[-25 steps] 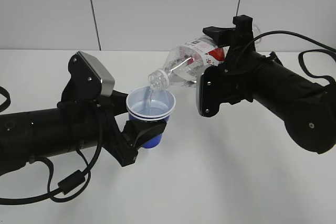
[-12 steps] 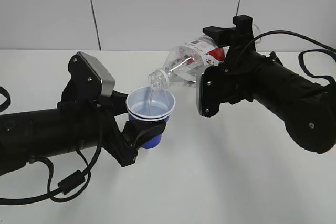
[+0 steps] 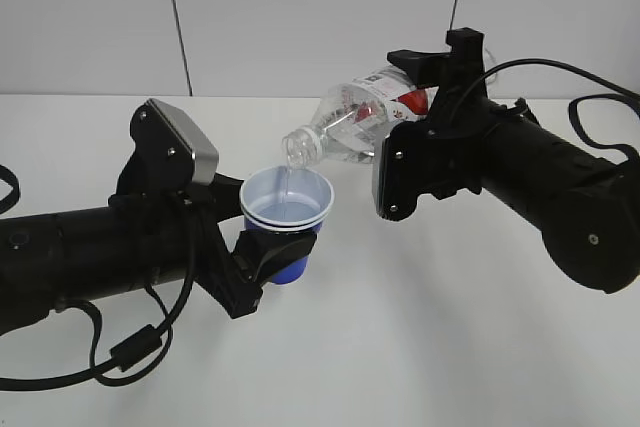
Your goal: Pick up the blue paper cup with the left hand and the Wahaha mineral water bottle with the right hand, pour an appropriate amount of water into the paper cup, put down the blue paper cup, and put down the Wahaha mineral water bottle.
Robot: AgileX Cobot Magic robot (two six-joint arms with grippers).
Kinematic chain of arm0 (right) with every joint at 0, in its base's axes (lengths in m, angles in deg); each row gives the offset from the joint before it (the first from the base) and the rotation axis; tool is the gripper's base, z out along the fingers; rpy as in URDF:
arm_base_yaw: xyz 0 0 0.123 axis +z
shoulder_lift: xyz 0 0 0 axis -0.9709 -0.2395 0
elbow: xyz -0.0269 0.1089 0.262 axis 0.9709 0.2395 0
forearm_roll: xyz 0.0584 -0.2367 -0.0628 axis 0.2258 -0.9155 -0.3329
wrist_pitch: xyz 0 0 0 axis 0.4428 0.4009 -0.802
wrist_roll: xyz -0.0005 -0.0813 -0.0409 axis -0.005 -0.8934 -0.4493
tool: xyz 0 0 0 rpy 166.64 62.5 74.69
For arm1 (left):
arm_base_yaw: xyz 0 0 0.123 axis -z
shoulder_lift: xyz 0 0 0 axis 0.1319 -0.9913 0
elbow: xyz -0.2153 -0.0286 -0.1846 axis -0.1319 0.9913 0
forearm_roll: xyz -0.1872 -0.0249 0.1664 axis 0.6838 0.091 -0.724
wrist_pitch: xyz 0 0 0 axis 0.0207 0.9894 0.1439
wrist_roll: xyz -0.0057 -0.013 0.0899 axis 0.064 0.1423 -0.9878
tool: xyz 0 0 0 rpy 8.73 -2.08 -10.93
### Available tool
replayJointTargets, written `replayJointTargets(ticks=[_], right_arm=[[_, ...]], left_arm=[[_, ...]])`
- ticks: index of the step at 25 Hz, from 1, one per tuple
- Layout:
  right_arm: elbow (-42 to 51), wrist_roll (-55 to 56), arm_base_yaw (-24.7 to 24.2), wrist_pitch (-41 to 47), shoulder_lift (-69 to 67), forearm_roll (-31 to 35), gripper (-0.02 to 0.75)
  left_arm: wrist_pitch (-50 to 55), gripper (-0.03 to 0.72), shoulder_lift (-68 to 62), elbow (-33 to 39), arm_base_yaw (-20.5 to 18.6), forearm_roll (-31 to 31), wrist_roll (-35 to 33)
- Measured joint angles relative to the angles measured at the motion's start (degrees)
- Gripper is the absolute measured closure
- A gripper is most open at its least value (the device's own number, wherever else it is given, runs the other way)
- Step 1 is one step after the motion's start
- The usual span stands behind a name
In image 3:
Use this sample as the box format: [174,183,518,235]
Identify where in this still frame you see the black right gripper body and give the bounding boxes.
[410,28,530,202]

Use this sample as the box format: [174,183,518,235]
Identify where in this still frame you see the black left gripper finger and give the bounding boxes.
[234,230,317,286]
[387,49,451,89]

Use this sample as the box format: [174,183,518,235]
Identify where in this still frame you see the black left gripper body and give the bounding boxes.
[109,156,263,318]

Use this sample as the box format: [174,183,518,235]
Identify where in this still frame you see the blue paper cup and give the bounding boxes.
[239,165,335,287]

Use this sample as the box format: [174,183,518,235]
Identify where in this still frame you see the clear Wahaha water bottle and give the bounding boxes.
[283,65,438,169]

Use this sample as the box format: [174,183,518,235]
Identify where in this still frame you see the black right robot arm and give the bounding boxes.
[373,28,639,294]

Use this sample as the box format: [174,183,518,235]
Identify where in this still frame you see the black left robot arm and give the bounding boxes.
[1,99,334,335]

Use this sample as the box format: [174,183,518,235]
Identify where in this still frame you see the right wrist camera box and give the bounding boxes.
[372,121,419,222]

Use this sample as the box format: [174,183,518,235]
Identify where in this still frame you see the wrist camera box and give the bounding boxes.
[118,98,219,194]
[372,121,419,222]

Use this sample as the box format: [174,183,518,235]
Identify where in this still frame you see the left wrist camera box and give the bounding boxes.
[118,98,219,194]

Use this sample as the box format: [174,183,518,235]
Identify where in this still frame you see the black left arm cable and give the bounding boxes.
[0,164,194,391]

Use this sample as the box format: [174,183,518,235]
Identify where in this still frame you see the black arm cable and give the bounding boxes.
[0,164,194,391]
[449,57,640,158]

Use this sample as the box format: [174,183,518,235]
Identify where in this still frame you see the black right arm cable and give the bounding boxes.
[449,57,640,158]

